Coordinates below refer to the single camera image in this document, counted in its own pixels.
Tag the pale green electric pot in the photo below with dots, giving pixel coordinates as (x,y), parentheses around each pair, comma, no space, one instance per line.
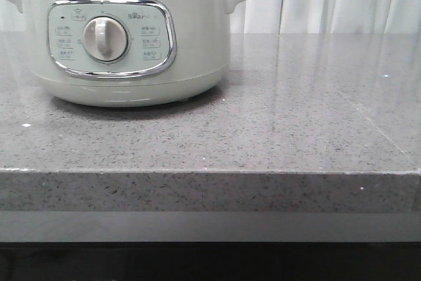
(127,53)

